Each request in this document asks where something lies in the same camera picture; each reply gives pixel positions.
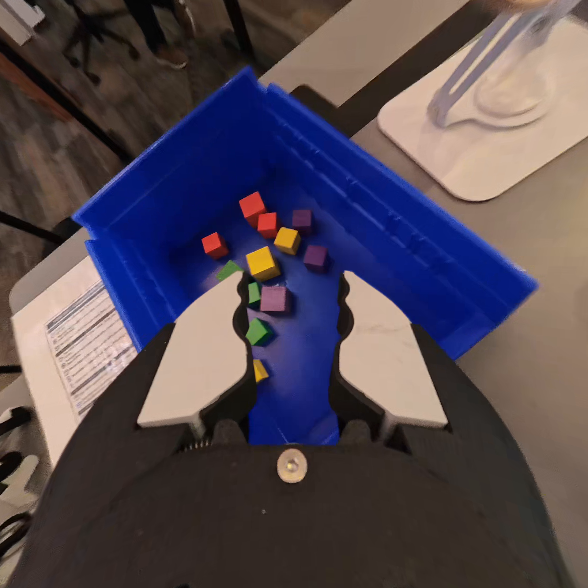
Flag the blue plastic bin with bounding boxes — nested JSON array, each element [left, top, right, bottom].
[[71, 66, 539, 446]]

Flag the white paper sheet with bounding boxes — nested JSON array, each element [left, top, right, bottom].
[[10, 257, 141, 465]]

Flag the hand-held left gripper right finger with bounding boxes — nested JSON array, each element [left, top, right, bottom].
[[329, 271, 448, 433]]

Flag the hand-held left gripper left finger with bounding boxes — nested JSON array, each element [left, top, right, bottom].
[[137, 271, 258, 438]]

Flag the instruction sheet on wooden stand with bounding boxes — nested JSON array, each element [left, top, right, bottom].
[[377, 0, 588, 203]]

